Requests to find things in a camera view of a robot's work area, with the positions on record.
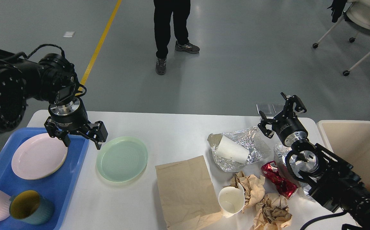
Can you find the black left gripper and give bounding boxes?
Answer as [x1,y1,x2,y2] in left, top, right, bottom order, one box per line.
[44,97,108,150]

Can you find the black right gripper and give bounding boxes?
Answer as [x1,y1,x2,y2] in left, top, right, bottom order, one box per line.
[257,92,309,147]

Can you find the light green plate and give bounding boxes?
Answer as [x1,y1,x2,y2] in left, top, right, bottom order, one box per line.
[97,136,148,182]

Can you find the dark teal mug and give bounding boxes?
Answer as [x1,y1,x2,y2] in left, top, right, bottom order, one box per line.
[9,190,55,225]

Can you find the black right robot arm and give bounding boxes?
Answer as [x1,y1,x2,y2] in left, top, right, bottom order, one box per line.
[258,93,370,230]

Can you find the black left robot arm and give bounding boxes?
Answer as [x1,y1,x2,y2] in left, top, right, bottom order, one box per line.
[0,49,108,150]

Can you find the crumpled foil right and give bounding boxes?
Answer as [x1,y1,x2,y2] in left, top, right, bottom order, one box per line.
[273,144,316,203]

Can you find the crumpled aluminium foil sheet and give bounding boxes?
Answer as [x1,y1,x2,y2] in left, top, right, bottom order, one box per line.
[207,126,272,173]

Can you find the pink plate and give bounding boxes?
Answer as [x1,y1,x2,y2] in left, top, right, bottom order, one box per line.
[11,133,68,180]

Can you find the white paper cup lying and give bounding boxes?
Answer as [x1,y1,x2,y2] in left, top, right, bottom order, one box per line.
[216,135,249,164]

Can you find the blue plastic tray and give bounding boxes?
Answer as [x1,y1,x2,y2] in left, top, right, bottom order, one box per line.
[0,127,89,230]

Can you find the red snack wrapper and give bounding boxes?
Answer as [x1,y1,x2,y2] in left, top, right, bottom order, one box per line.
[260,161,298,199]

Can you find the crumpled brown paper upper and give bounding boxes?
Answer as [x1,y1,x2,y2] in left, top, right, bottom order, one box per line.
[230,171,265,213]

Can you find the crumpled brown paper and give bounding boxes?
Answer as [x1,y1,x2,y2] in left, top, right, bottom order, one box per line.
[250,193,292,230]
[230,171,265,213]

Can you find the white paper cup upright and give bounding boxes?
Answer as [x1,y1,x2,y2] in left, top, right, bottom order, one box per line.
[217,186,245,218]

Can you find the beige plastic bin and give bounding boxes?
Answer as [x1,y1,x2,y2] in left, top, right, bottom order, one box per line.
[317,120,370,192]

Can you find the crumpled brown paper lower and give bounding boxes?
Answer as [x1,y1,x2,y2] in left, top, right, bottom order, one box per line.
[250,193,292,230]

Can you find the brown paper bag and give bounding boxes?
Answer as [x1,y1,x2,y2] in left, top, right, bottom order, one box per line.
[155,156,222,230]

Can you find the black garment on chair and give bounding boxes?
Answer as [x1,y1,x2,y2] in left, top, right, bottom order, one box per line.
[327,0,347,23]

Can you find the white rolling chair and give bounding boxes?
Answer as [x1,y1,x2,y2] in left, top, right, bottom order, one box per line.
[312,0,370,77]

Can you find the person in black trousers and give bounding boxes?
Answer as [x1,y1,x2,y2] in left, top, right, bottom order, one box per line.
[153,0,200,75]

